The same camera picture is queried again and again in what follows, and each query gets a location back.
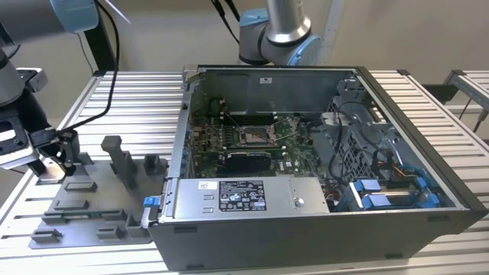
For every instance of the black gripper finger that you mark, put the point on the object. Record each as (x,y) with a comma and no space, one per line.
(71,149)
(46,151)

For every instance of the silver square CPU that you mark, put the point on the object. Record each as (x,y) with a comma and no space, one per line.
(51,170)

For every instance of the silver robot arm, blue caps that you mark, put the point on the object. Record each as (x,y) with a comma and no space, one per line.
(287,25)

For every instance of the black RAM slot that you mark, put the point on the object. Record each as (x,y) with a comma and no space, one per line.
(248,117)
(256,146)
(248,113)

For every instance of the CPU socket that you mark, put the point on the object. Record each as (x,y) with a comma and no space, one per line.
(254,137)

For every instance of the grey parts rack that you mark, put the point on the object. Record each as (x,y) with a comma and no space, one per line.
(103,200)

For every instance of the green RAM stick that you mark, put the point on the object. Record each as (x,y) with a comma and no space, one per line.
(82,214)

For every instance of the black upright pole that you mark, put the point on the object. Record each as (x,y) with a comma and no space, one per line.
(101,51)

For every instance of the blue case latch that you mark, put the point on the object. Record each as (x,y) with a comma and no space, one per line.
(150,201)

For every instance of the silver power supply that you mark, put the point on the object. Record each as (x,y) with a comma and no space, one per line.
(191,200)

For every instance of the graphics card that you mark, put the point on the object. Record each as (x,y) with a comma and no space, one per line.
(248,164)

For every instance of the black power supply label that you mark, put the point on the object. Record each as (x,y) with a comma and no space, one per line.
(240,196)

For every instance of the small white case sticker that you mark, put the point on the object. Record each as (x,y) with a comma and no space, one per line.
(266,80)

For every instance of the green motherboard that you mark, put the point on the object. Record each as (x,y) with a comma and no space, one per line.
(298,143)

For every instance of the open dark grey PC case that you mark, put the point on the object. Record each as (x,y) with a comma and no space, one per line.
(267,243)

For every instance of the grey perforated drive cage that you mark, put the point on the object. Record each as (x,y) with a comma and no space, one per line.
(355,160)

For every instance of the blue disk carrier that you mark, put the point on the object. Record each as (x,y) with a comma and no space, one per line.
(368,184)
(376,202)

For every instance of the aluminium slatted side table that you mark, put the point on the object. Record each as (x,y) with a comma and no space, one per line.
(474,83)

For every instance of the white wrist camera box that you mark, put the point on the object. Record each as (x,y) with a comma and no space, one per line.
(18,149)

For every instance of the grey wrist bracket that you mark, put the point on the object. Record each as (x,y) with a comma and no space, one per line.
(34,80)

